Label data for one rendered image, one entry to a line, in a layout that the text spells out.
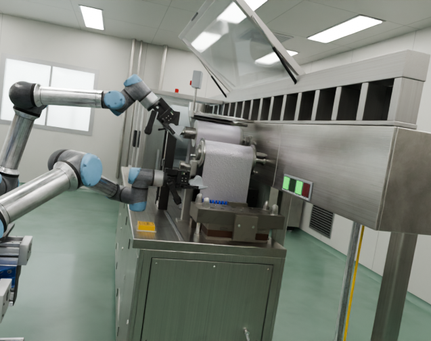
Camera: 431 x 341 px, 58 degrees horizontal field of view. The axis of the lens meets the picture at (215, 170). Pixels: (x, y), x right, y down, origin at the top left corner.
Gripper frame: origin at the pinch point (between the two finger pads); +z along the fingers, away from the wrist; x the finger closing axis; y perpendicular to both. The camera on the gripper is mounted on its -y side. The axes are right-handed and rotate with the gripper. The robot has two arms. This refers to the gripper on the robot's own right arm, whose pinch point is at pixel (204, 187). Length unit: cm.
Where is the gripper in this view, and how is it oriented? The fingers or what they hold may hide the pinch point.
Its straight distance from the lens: 184.9
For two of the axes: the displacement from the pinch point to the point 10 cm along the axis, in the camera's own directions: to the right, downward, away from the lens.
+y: 1.4, -9.9, -0.9
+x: -2.5, -1.2, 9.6
